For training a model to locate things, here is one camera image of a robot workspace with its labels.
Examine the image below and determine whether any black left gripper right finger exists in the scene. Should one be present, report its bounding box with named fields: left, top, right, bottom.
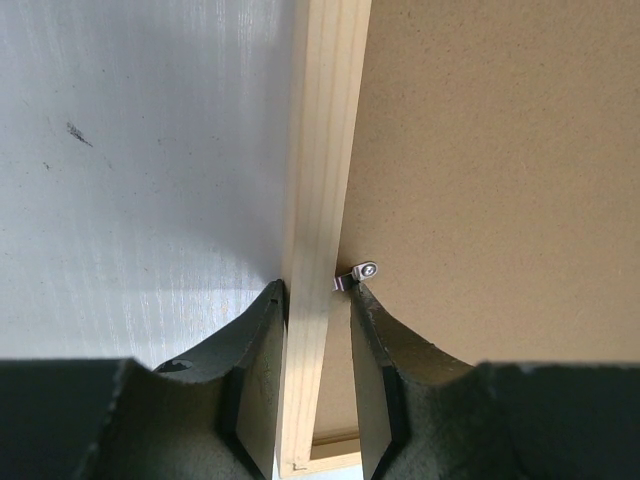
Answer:
left=350, top=284, right=639, bottom=479

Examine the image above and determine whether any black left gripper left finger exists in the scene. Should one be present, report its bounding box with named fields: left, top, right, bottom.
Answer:
left=1, top=280, right=285, bottom=479

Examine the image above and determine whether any metal turn clip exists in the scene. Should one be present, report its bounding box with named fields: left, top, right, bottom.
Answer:
left=333, top=261, right=379, bottom=292

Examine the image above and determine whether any brown cardboard backing board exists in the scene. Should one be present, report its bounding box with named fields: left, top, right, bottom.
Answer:
left=310, top=0, right=640, bottom=449

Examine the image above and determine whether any light wooden picture frame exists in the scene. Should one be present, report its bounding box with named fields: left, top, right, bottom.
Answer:
left=277, top=1, right=371, bottom=478

